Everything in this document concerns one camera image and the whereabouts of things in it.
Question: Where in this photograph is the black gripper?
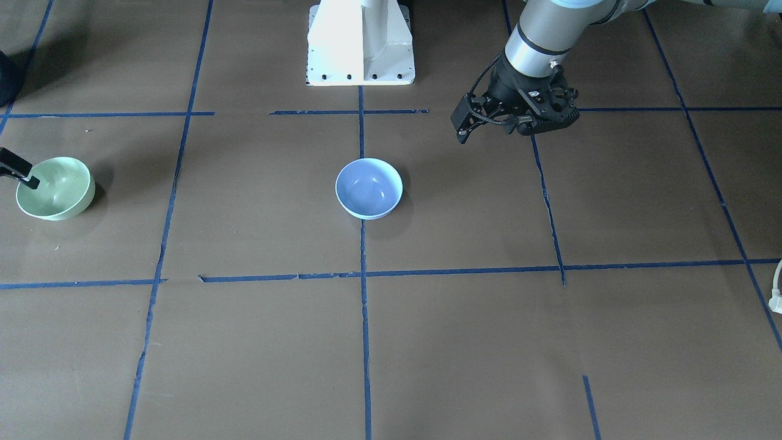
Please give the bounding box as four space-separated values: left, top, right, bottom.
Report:
486 55 579 136

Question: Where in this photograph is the green bowl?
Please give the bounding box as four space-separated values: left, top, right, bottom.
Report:
16 156 96 222

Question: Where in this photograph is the blue bowl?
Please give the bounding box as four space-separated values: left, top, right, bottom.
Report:
335 158 403 220

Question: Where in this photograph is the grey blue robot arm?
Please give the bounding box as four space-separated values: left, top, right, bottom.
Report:
451 1 780 140

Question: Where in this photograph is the blue saucepan with lid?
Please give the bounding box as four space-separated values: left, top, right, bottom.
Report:
0 52 23 107

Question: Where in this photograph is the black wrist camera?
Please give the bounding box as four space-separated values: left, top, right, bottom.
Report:
450 93 519 145

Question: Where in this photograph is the white pedestal column base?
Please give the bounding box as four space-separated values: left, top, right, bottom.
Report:
305 1 416 87

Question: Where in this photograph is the white toaster cable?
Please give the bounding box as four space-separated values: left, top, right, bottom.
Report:
769 259 782 315

